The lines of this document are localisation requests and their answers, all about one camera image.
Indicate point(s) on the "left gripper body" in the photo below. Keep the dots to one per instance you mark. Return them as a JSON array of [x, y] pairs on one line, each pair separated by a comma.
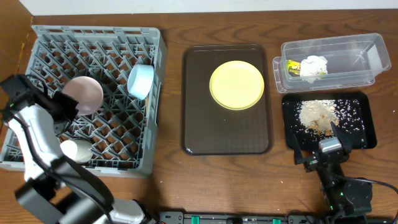
[[65, 104]]

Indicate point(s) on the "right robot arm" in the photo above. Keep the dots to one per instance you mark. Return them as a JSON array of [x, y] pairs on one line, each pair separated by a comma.
[[348, 198]]

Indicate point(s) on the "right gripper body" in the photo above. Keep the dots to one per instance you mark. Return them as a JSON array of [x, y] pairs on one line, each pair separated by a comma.
[[319, 160]]

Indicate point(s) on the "white pink bowl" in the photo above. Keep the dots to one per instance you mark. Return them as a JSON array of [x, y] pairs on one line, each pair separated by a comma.
[[87, 92]]

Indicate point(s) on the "white napkin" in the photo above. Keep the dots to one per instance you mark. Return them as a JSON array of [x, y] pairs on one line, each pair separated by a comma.
[[313, 68]]

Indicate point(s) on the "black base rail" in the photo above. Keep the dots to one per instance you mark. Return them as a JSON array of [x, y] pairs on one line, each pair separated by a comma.
[[292, 217]]

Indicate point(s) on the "yellow plate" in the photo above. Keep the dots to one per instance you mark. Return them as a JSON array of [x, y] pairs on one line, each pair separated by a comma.
[[236, 85]]

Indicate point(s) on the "pile of rice scraps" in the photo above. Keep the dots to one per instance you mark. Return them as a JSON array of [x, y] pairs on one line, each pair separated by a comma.
[[317, 115]]

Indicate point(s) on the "green snack wrapper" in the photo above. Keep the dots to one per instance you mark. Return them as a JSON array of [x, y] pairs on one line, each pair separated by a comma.
[[293, 68]]

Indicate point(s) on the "light blue bowl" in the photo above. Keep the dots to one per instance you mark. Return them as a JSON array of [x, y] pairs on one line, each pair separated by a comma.
[[140, 81]]

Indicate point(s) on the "dark brown serving tray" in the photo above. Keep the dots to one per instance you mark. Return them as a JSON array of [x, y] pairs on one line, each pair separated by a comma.
[[209, 129]]

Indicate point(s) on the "grey dishwasher rack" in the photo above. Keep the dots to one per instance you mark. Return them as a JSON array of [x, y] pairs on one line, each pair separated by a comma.
[[123, 131]]

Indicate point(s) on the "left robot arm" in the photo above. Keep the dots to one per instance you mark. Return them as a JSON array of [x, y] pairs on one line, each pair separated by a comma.
[[59, 190]]

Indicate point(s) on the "clear plastic bin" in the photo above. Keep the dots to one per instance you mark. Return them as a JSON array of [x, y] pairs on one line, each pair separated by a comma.
[[353, 60]]

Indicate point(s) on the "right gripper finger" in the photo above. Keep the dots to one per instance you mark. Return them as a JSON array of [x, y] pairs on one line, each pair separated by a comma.
[[344, 140], [298, 157]]

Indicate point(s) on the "white paper cup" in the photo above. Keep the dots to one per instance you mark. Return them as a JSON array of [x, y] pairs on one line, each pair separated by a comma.
[[77, 150]]

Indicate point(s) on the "black food waste tray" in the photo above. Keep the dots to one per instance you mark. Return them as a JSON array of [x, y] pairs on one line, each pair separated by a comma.
[[351, 108]]

